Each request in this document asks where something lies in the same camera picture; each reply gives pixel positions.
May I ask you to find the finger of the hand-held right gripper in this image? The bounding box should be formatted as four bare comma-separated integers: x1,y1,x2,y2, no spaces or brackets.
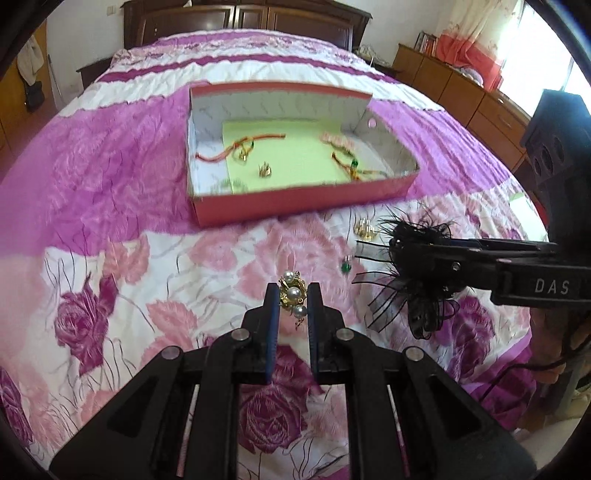
392,244,500,295
450,239,561,260

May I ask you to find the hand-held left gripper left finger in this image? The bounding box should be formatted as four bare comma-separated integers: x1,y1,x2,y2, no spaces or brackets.
48,282,280,480

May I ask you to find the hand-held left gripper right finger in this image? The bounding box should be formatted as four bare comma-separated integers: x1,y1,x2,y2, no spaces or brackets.
307,282,539,480

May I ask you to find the gold pearl brooch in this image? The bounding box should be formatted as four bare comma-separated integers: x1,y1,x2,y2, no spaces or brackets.
278,271,309,324

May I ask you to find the black feather hair accessory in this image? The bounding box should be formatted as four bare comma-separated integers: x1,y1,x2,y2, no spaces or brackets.
351,205,462,340

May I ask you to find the red cardboard box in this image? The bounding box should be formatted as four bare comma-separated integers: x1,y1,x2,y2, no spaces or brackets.
186,82,421,228

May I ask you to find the jade bead bracelet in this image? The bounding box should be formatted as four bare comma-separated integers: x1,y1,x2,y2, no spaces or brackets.
208,178,250,195

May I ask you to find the pink pig bead bracelet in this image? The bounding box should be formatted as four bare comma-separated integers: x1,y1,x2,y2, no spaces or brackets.
321,131,356,148

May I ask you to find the red braided bracelet gold charm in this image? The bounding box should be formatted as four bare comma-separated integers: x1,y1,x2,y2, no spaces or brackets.
196,131,287,164

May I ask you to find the person's right forearm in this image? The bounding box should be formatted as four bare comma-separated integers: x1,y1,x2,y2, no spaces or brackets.
529,305,591,370

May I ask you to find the pale green paper pad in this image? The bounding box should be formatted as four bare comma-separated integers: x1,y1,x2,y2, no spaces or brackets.
508,194,548,241

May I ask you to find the wooden sideboard cabinet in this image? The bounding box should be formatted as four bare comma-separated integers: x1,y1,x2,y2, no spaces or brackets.
394,42,536,171

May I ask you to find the green paper sheet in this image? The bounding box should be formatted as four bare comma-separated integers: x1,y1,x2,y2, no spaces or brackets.
222,117,365,195

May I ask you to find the bright window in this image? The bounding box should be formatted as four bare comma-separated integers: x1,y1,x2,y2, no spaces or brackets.
499,0,583,112

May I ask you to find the pink floral curtain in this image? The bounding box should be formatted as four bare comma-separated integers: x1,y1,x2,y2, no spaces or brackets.
436,0,509,90

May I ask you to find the row of books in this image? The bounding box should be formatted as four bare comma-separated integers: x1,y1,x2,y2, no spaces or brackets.
414,31,439,55

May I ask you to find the dark wooden headboard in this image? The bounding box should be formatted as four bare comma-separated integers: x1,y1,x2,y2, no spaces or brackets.
122,0,374,51

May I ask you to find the wooden wardrobe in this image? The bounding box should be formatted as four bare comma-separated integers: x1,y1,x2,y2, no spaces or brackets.
0,23,51,153

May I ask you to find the broom stick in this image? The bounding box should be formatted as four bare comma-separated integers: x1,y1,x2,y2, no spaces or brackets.
47,54,63,104

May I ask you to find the black hanging bag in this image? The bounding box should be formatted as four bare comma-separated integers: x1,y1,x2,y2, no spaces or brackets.
25,80,44,112

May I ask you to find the beige hanging cloth bag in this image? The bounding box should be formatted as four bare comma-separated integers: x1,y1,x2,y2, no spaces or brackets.
16,37,40,77

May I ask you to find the black cable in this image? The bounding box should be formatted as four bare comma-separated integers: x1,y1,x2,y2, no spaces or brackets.
480,318,583,407

